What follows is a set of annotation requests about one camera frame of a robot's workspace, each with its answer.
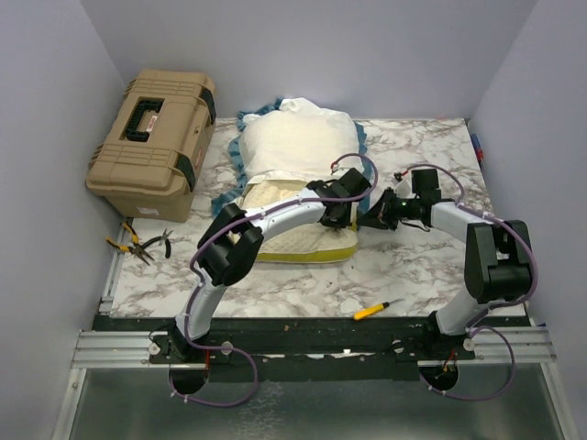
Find purple cable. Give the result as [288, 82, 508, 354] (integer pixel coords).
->
[169, 152, 379, 408]
[393, 163, 538, 402]

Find yellow handled pliers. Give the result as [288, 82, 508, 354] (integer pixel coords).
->
[105, 222, 154, 266]

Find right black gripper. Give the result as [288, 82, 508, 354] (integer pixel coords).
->
[357, 186, 421, 231]

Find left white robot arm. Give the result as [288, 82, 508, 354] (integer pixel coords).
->
[169, 168, 376, 362]

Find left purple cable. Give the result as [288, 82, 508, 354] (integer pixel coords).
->
[169, 152, 379, 408]

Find tan plastic toolbox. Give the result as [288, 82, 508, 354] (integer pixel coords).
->
[85, 69, 216, 223]

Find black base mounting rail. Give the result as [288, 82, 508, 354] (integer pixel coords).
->
[91, 313, 478, 384]

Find aluminium extrusion frame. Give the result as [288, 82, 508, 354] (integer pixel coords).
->
[55, 211, 584, 439]

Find blue red marker pen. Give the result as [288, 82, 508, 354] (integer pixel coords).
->
[471, 134, 485, 171]

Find black handled small pliers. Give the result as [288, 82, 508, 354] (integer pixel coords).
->
[143, 229, 172, 259]

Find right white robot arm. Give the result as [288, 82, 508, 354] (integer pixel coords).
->
[358, 163, 537, 358]

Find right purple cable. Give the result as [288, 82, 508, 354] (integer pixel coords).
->
[393, 163, 538, 402]

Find yellow handled screwdriver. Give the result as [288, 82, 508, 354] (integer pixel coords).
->
[351, 299, 404, 322]

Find white blue-trimmed pillowcase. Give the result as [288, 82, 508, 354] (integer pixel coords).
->
[211, 98, 368, 215]

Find cream yellow-edged pillow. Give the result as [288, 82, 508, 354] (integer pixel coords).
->
[236, 180, 359, 264]

